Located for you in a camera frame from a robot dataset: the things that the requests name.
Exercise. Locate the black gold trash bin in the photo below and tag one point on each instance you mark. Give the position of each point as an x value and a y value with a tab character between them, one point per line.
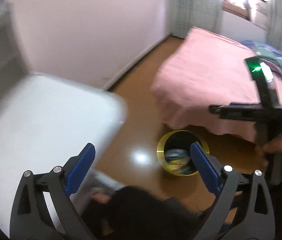
173	152

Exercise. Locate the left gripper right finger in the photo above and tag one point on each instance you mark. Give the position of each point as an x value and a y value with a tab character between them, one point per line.
242	208

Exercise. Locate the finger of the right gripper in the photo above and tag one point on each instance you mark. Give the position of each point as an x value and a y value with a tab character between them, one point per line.
237	111

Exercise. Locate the pink bed cover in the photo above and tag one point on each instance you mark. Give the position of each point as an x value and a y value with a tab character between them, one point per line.
207	69

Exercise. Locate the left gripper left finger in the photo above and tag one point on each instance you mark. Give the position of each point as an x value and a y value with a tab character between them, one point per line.
30	218

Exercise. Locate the green plaid curtain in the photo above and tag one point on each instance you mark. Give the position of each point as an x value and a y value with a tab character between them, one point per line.
186	14

